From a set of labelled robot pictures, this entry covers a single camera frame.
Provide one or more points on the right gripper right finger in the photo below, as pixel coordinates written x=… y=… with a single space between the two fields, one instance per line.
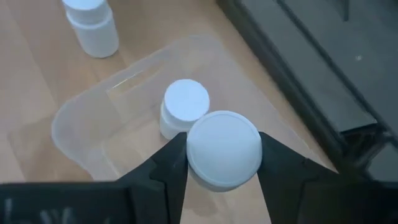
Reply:
x=286 y=186

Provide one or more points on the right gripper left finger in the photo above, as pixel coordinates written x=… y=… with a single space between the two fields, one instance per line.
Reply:
x=164 y=186

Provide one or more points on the white plastic pill bottle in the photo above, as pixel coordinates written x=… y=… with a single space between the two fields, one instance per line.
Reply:
x=224 y=149
x=186 y=99
x=96 y=34

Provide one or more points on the clear plastic basket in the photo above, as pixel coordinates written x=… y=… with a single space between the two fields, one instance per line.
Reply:
x=93 y=130

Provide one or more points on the black table frame rail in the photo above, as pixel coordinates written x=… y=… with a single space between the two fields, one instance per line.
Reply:
x=258 y=34

